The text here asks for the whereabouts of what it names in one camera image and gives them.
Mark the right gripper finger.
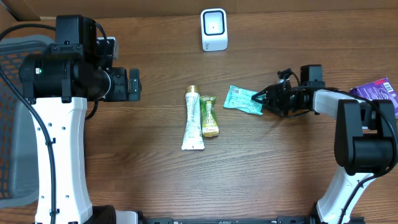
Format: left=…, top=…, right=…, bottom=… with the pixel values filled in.
left=251, top=86, right=272, bottom=100
left=253, top=98, right=269, bottom=113

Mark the teal wet wipes pack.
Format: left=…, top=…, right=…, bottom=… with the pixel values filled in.
left=224, top=85, right=262, bottom=115

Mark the green gold snack packet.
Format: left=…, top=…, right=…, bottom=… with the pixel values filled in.
left=200, top=96, right=220, bottom=138

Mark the white tube gold cap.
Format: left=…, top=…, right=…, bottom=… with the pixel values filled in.
left=181, top=85, right=205, bottom=151

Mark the purple sanitary pad pack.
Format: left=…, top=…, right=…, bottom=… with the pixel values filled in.
left=349, top=77, right=398, bottom=118

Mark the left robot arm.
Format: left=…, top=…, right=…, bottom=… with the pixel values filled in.
left=19, top=15, right=142, bottom=224

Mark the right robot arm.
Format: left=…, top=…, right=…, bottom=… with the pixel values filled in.
left=251, top=65, right=397, bottom=223

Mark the white barcode scanner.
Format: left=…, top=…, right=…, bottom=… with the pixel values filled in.
left=200, top=8, right=228, bottom=52

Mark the cardboard back panel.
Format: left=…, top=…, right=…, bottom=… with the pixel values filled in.
left=2, top=0, right=397, bottom=21

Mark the grey plastic basket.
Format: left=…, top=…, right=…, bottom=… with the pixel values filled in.
left=1, top=35, right=53, bottom=208

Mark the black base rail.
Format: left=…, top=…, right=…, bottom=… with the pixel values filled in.
left=138, top=215, right=366, bottom=224

